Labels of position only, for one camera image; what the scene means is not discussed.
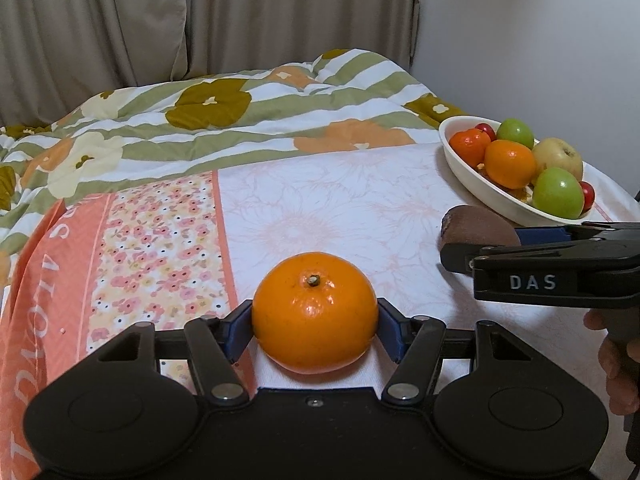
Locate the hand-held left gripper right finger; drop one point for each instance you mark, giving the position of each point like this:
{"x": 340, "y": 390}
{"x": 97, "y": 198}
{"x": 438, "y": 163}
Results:
{"x": 390, "y": 330}

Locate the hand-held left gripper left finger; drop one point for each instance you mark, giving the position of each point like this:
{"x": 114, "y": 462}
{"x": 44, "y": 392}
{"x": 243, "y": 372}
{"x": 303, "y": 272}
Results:
{"x": 240, "y": 327}

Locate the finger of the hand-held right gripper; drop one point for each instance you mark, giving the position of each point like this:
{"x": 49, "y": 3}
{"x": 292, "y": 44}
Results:
{"x": 595, "y": 275}
{"x": 545, "y": 235}

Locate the large green apple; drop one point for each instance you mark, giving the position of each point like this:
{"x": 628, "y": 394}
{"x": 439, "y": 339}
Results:
{"x": 558, "y": 194}

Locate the red cherry tomato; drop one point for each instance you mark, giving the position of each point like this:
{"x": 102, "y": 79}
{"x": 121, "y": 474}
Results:
{"x": 486, "y": 130}
{"x": 588, "y": 196}

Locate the brown kiwi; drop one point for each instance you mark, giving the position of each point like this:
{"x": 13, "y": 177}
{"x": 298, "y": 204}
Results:
{"x": 475, "y": 230}

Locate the large orange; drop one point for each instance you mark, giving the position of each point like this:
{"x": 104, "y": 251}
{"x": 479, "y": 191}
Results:
{"x": 315, "y": 315}
{"x": 510, "y": 164}

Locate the yellow apple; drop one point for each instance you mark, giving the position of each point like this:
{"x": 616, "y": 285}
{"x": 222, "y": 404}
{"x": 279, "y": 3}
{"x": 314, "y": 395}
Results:
{"x": 560, "y": 155}

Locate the white oval bowl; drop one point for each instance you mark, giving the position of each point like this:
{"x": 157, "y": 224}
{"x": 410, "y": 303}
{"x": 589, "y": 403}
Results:
{"x": 475, "y": 185}

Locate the small red-orange tangerine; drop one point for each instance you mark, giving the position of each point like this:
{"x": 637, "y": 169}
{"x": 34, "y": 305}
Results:
{"x": 469, "y": 146}

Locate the person's right hand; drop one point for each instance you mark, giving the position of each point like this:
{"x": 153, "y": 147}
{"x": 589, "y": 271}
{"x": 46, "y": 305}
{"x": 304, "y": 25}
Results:
{"x": 622, "y": 385}

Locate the small green fruit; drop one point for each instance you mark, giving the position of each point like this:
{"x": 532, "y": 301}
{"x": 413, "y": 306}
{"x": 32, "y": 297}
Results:
{"x": 515, "y": 132}

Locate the peach floral bedsheet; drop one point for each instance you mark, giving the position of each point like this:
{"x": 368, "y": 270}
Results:
{"x": 350, "y": 205}

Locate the floral striped quilt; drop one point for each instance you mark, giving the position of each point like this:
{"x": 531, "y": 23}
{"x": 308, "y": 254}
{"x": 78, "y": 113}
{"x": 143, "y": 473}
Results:
{"x": 200, "y": 125}

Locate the beige curtain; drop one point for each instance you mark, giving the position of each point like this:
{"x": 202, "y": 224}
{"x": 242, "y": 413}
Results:
{"x": 85, "y": 30}
{"x": 300, "y": 10}

